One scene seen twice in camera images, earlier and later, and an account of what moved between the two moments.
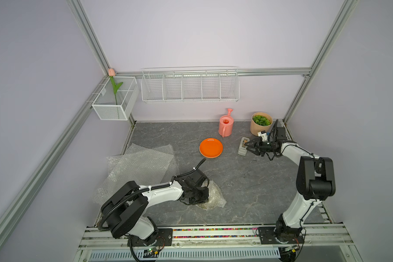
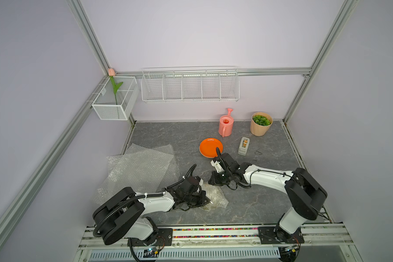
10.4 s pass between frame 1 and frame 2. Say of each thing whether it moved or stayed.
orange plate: stayed
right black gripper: moved
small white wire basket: stayed
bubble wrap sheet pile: stayed
